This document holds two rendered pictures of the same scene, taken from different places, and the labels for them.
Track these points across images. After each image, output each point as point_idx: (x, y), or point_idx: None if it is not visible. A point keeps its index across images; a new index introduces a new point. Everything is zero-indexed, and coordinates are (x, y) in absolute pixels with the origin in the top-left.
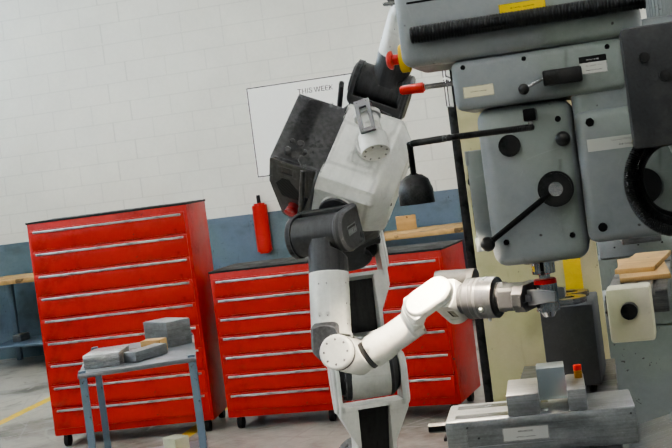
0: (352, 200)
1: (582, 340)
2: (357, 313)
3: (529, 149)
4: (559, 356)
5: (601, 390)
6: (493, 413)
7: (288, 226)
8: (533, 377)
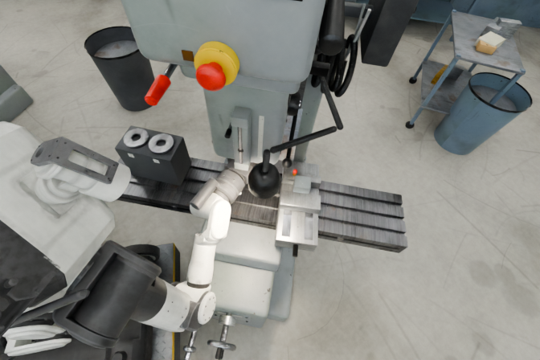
0: (103, 241)
1: (184, 155)
2: None
3: None
4: (180, 170)
5: (205, 166)
6: (307, 219)
7: (101, 339)
8: (141, 189)
